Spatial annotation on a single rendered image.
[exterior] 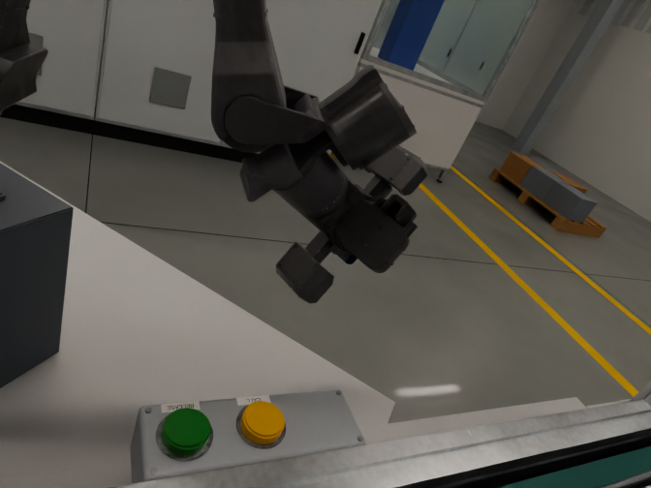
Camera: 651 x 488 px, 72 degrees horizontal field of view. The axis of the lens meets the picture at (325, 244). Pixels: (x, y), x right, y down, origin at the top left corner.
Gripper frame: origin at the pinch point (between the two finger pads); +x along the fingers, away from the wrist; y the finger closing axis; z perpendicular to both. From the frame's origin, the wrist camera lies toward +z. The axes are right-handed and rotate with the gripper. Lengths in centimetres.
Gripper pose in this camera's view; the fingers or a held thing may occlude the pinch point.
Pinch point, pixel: (367, 238)
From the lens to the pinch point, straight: 52.1
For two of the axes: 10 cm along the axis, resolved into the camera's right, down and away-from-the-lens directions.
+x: 4.7, 3.9, 7.9
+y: 6.6, -7.5, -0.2
